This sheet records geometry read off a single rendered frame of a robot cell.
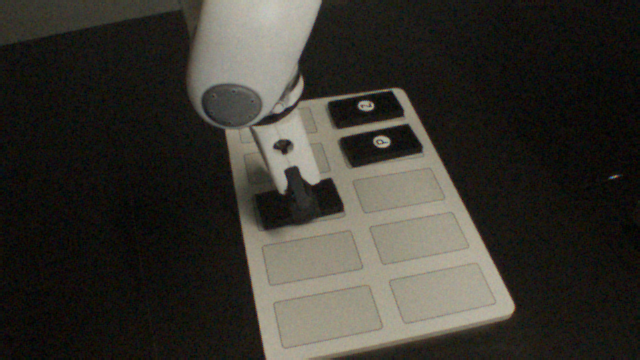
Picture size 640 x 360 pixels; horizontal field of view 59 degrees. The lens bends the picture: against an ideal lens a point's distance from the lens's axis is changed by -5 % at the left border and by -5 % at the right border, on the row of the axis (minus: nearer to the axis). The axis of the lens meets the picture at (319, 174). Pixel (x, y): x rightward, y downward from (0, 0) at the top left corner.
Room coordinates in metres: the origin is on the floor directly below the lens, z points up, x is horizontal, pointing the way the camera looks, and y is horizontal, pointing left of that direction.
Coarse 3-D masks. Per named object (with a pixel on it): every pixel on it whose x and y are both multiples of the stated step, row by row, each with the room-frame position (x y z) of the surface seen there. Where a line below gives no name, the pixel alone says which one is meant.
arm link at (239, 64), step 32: (224, 0) 0.36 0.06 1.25; (256, 0) 0.36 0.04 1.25; (288, 0) 0.36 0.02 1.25; (320, 0) 0.38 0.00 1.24; (224, 32) 0.35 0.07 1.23; (256, 32) 0.35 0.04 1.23; (288, 32) 0.36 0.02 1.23; (192, 64) 0.36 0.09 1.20; (224, 64) 0.35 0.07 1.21; (256, 64) 0.35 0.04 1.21; (288, 64) 0.36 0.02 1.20; (192, 96) 0.36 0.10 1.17; (224, 96) 0.35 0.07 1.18; (256, 96) 0.35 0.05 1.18; (224, 128) 0.36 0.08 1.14
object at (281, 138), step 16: (288, 112) 0.44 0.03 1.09; (256, 128) 0.43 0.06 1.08; (272, 128) 0.43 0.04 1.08; (288, 128) 0.43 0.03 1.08; (304, 128) 0.45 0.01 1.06; (256, 144) 0.45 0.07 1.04; (272, 144) 0.43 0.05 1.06; (288, 144) 0.44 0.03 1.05; (304, 144) 0.43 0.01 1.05; (272, 160) 0.42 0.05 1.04; (288, 160) 0.43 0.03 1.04; (304, 160) 0.43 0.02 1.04; (272, 176) 0.43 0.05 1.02; (304, 176) 0.43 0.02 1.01
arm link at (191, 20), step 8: (184, 0) 0.43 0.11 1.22; (192, 0) 0.42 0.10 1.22; (200, 0) 0.42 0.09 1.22; (184, 8) 0.43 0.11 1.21; (192, 8) 0.43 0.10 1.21; (200, 8) 0.42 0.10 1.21; (184, 16) 0.44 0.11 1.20; (192, 16) 0.43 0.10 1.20; (192, 24) 0.43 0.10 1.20; (192, 32) 0.42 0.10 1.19; (296, 64) 0.46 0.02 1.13
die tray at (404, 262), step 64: (320, 128) 0.62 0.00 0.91; (256, 192) 0.50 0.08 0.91; (384, 192) 0.50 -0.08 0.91; (448, 192) 0.50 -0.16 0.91; (256, 256) 0.41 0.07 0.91; (320, 256) 0.41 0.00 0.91; (384, 256) 0.41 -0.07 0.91; (448, 256) 0.40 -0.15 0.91; (320, 320) 0.32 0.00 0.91; (384, 320) 0.32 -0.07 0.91; (448, 320) 0.32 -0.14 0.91
